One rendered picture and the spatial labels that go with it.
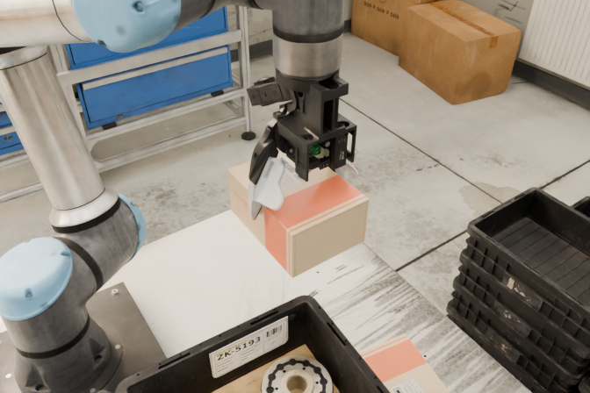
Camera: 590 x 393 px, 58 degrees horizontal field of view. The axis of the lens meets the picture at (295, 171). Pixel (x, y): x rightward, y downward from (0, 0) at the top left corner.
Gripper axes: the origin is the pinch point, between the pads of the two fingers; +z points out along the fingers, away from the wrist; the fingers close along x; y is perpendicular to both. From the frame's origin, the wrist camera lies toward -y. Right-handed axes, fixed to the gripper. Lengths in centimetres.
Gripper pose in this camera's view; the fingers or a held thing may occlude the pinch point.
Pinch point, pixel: (295, 196)
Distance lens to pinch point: 72.0
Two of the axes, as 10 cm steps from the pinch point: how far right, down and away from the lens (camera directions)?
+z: 0.0, 8.0, 6.0
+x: 8.3, -3.4, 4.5
